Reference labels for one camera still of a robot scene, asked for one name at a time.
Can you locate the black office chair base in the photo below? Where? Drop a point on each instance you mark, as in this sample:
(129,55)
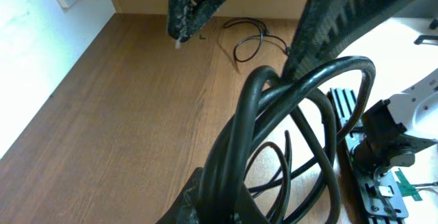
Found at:
(424,38)

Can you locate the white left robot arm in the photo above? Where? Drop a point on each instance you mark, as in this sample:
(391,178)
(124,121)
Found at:
(390,133)

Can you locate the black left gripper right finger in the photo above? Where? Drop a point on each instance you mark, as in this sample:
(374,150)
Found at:
(247,209)

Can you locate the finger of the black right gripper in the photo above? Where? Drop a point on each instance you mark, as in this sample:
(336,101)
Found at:
(186,17)
(327,27)

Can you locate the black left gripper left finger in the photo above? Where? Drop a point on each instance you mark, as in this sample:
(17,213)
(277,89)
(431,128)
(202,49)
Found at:
(183,210)

